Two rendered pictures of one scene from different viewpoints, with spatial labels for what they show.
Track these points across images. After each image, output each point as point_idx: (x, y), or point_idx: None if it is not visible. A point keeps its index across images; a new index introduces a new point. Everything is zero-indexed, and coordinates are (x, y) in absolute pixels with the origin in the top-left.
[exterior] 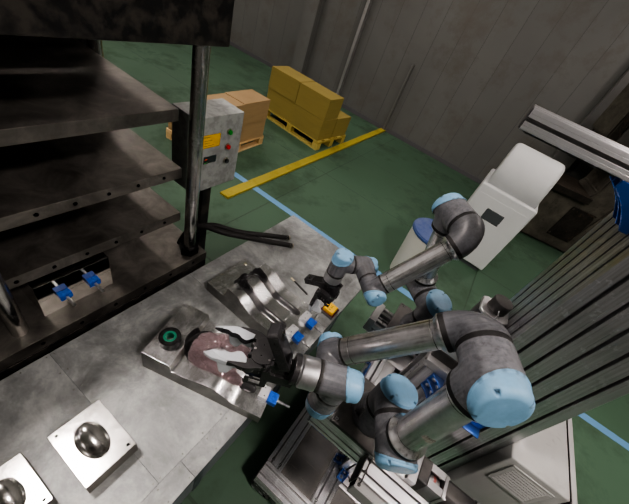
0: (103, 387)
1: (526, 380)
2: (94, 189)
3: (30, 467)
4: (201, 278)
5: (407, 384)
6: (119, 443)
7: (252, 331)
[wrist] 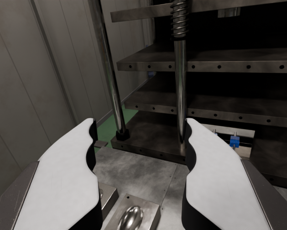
0: (174, 206)
1: None
2: (270, 60)
3: (109, 198)
4: None
5: None
6: None
7: (276, 215)
